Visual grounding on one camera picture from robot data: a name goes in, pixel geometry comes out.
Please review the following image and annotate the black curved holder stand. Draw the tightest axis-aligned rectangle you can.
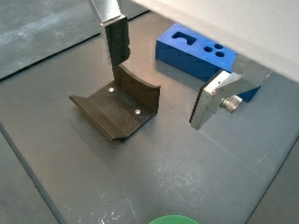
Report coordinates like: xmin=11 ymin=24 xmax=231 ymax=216
xmin=69 ymin=65 xmax=160 ymax=141

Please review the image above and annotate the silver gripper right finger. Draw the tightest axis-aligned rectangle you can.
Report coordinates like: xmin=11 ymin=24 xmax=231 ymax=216
xmin=190 ymin=55 xmax=271 ymax=130

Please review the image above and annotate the green oval peg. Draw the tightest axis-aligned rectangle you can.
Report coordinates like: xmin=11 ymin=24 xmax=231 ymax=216
xmin=148 ymin=215 xmax=199 ymax=224

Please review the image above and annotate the blue foam shape board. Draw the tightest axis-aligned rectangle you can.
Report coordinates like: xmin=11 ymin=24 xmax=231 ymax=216
xmin=155 ymin=23 xmax=262 ymax=103

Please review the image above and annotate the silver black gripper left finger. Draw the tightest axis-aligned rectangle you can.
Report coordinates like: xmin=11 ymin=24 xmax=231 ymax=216
xmin=88 ymin=0 xmax=131 ymax=67

